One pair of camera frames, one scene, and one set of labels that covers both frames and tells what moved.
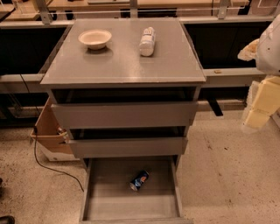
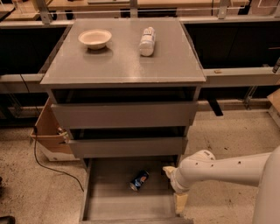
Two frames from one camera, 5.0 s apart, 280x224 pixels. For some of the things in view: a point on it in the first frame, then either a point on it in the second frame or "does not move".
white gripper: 269,52 -> 177,180
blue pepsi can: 142,177 does not move
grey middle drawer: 143,148 does not move
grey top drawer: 143,115 does not move
